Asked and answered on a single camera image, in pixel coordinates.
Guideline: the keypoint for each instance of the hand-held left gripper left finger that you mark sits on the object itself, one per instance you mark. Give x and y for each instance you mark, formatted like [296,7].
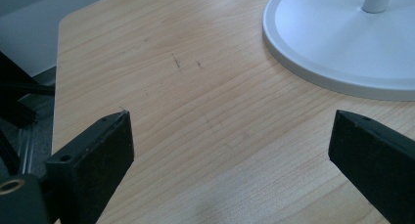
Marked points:
[91,165]

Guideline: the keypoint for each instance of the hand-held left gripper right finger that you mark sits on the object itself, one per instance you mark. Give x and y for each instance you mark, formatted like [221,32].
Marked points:
[375,158]

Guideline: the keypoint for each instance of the black metal stand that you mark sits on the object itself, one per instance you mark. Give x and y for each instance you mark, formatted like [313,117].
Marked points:
[16,97]

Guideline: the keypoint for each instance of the white round lamp base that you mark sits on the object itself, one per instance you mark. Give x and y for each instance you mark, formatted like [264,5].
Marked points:
[336,44]

